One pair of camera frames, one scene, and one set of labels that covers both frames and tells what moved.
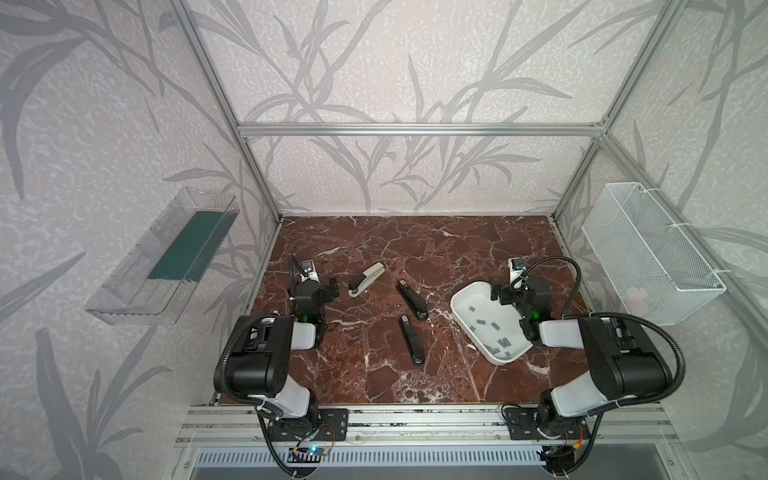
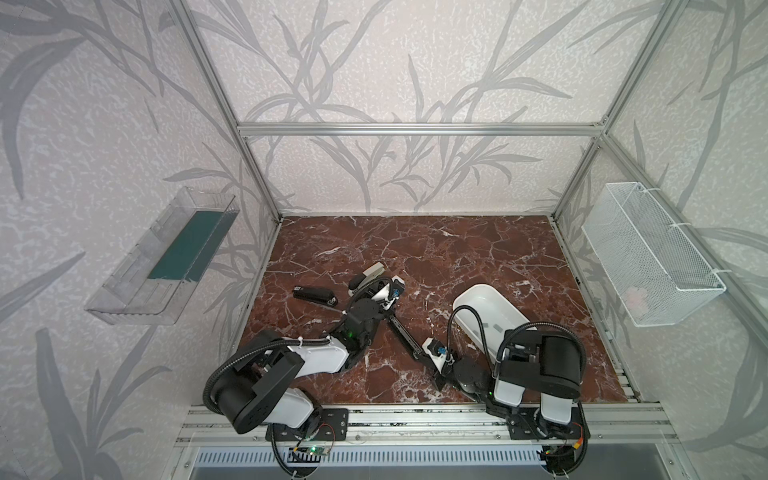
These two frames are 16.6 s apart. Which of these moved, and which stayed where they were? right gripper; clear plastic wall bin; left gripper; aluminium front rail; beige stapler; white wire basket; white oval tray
Moved: right gripper; left gripper
Stayed: white oval tray; beige stapler; white wire basket; clear plastic wall bin; aluminium front rail
